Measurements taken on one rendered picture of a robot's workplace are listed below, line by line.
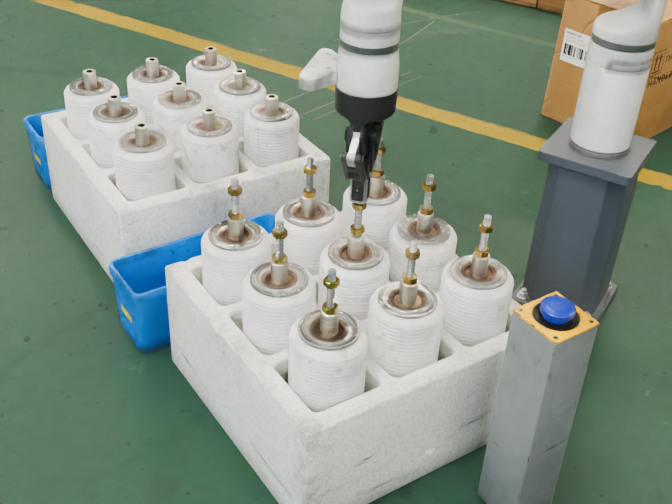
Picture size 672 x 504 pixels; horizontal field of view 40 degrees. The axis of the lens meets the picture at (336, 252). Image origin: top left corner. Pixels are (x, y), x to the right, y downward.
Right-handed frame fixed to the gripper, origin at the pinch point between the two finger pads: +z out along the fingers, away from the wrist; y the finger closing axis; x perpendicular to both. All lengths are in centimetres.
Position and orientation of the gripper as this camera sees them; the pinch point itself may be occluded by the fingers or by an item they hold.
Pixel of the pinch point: (360, 186)
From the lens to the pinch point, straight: 117.9
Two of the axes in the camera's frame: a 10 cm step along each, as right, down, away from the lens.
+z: -0.4, 8.3, 5.6
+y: 2.8, -5.3, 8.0
